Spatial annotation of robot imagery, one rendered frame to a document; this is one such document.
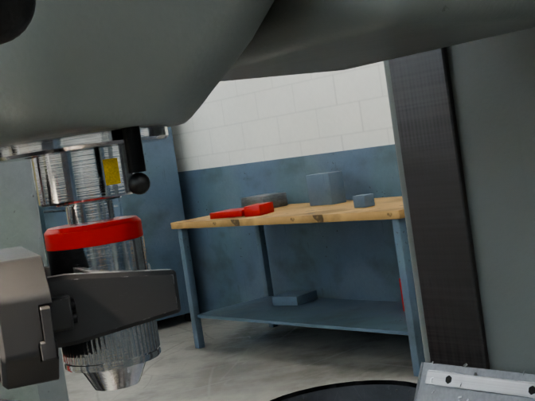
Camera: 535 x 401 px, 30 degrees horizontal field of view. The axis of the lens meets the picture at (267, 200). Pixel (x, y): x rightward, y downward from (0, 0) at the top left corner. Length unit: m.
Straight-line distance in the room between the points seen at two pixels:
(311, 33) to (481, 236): 0.33
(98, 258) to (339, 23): 0.16
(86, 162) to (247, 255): 7.14
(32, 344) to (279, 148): 6.70
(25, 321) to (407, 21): 0.22
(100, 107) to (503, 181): 0.42
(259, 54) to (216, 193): 7.25
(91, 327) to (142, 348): 0.03
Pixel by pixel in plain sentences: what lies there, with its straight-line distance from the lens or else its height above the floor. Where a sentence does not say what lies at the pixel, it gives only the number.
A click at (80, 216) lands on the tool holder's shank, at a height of 1.27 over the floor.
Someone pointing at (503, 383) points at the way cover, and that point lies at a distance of 0.80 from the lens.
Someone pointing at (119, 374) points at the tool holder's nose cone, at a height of 1.20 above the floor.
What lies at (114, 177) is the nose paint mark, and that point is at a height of 1.29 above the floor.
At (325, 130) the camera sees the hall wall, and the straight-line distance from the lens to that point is 6.72.
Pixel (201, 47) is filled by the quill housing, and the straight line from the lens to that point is 0.44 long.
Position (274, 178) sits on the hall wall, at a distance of 7.18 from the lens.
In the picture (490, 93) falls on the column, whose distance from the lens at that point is 0.77.
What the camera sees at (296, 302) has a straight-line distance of 6.63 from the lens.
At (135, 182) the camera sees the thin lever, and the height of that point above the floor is 1.29.
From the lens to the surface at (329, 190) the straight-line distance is 6.25.
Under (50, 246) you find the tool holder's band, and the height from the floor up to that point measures 1.26.
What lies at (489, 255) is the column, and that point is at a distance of 0.79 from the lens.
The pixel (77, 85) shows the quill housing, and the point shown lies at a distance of 0.42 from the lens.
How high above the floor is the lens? 1.29
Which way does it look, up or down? 3 degrees down
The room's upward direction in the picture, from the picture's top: 8 degrees counter-clockwise
